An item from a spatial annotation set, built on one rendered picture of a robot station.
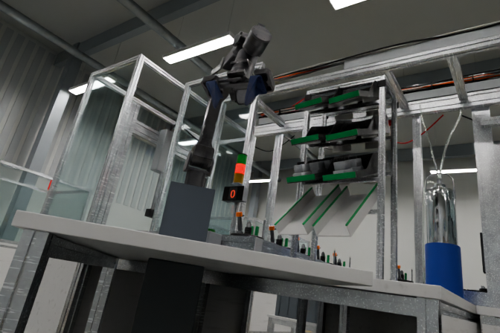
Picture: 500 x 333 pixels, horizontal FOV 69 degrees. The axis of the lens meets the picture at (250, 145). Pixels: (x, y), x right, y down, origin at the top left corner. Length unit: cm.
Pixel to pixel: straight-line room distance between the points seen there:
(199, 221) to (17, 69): 914
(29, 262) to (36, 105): 932
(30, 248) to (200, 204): 51
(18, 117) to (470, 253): 1194
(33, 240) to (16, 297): 10
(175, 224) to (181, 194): 9
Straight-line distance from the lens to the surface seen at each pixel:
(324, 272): 78
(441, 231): 203
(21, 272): 80
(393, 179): 156
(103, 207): 232
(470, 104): 257
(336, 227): 129
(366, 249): 1245
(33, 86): 1013
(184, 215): 112
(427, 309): 101
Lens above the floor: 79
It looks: 22 degrees up
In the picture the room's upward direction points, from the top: 9 degrees clockwise
